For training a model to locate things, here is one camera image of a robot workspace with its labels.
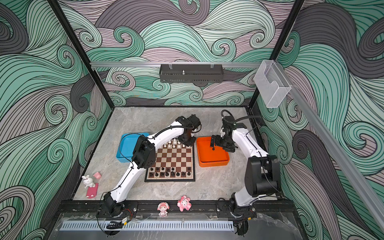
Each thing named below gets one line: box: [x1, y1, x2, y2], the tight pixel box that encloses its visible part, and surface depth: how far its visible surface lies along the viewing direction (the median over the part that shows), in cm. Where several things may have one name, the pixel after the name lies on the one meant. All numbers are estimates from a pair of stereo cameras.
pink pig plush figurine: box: [177, 195, 192, 212], surface depth 74 cm
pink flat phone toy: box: [86, 183, 99, 199], surface depth 80 cm
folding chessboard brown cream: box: [144, 139, 196, 183], surface depth 87 cm
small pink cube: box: [93, 171, 102, 180], surface depth 85 cm
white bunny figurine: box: [81, 174, 96, 189], surface depth 77 cm
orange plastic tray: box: [196, 136, 230, 168], surface depth 94 cm
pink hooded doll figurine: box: [157, 201, 170, 218], surface depth 73 cm
